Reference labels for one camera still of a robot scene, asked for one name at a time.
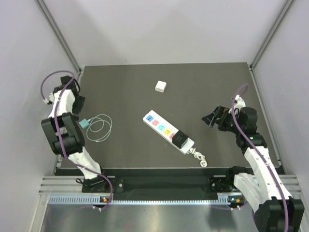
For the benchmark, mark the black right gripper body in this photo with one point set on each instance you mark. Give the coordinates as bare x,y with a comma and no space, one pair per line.
227,123

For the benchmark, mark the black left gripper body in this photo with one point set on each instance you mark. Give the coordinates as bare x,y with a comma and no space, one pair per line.
77,105

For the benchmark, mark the teal plug adapter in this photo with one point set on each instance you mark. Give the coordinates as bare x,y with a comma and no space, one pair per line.
84,123

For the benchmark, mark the black power plug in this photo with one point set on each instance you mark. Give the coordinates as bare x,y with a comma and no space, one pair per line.
179,139

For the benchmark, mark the white multicolour power strip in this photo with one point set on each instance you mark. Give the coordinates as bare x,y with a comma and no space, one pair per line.
166,130

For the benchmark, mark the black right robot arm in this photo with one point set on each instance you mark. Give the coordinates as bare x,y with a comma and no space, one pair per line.
274,208

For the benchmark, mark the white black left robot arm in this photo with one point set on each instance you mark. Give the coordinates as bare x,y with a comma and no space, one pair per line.
65,137

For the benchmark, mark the white cube charger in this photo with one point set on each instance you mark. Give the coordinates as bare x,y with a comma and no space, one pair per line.
160,86

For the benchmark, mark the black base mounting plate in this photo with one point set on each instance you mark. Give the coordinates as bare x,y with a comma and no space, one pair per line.
164,186

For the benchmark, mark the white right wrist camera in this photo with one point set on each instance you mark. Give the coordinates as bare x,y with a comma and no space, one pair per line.
238,104

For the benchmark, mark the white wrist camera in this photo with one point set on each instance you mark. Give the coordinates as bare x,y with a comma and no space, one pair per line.
238,104
50,99

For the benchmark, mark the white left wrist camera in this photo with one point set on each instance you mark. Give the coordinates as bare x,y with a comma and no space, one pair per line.
50,99

